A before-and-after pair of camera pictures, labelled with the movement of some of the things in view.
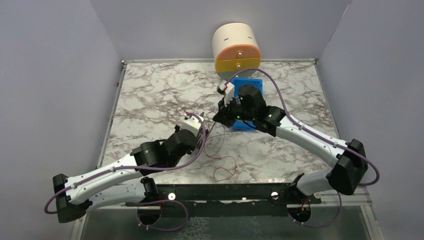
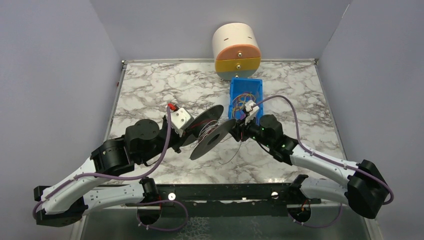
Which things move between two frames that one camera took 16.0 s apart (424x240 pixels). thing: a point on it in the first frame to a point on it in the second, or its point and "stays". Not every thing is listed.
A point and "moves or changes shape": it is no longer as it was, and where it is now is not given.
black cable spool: x=199 y=138 moves or changes shape
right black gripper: x=222 y=114 to x=238 y=129
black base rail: x=227 y=200 stays
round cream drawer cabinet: x=236 y=47 stays
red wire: x=221 y=157 to x=213 y=120
